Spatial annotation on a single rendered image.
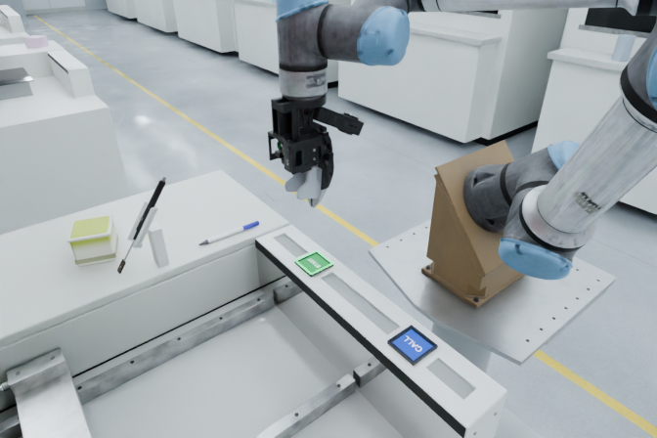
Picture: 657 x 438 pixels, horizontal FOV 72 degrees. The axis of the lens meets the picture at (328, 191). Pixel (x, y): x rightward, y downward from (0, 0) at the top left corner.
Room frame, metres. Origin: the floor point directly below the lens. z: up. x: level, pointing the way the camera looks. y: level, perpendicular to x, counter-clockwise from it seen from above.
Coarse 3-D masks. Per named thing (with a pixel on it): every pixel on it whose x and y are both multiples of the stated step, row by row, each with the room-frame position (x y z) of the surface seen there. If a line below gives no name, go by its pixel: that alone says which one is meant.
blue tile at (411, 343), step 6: (402, 336) 0.52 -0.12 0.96; (408, 336) 0.52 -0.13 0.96; (414, 336) 0.52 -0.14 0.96; (420, 336) 0.52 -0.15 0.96; (396, 342) 0.50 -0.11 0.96; (402, 342) 0.50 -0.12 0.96; (408, 342) 0.50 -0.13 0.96; (414, 342) 0.50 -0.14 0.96; (420, 342) 0.50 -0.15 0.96; (426, 342) 0.50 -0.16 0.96; (402, 348) 0.49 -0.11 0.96; (408, 348) 0.49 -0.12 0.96; (414, 348) 0.49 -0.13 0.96; (420, 348) 0.49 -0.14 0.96; (426, 348) 0.49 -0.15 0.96; (408, 354) 0.48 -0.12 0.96; (414, 354) 0.48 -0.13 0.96; (420, 354) 0.48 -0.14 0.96
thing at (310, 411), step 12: (336, 384) 0.52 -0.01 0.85; (348, 384) 0.52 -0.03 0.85; (324, 396) 0.49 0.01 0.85; (336, 396) 0.50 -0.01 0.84; (300, 408) 0.47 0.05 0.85; (312, 408) 0.47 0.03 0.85; (324, 408) 0.48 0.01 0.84; (288, 420) 0.45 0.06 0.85; (300, 420) 0.45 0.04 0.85; (312, 420) 0.47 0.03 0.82; (264, 432) 0.43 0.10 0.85; (276, 432) 0.43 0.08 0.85; (288, 432) 0.44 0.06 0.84
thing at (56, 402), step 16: (48, 384) 0.49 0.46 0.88; (64, 384) 0.49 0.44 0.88; (16, 400) 0.46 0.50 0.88; (32, 400) 0.46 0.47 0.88; (48, 400) 0.46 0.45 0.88; (64, 400) 0.46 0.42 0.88; (32, 416) 0.44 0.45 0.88; (48, 416) 0.44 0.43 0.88; (64, 416) 0.44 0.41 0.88; (80, 416) 0.44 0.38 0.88; (32, 432) 0.41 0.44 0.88; (48, 432) 0.41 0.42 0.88; (64, 432) 0.41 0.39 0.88; (80, 432) 0.41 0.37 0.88
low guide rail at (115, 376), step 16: (256, 304) 0.71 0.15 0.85; (272, 304) 0.73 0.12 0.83; (224, 320) 0.67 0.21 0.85; (240, 320) 0.69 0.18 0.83; (176, 336) 0.62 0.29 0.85; (192, 336) 0.62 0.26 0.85; (208, 336) 0.64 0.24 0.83; (144, 352) 0.59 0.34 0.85; (160, 352) 0.59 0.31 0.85; (176, 352) 0.60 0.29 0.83; (112, 368) 0.55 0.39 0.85; (128, 368) 0.55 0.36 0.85; (144, 368) 0.56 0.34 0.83; (80, 384) 0.52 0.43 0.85; (96, 384) 0.52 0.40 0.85; (112, 384) 0.53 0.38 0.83; (80, 400) 0.50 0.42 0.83; (16, 416) 0.46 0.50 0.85; (0, 432) 0.43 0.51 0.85; (16, 432) 0.44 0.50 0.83
